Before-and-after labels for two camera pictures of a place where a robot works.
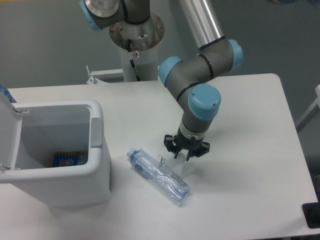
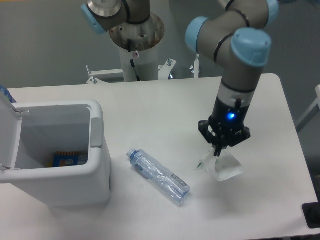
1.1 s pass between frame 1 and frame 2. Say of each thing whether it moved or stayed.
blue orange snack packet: stayed
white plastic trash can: stayed
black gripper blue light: moved
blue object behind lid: stayed
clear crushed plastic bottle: stayed
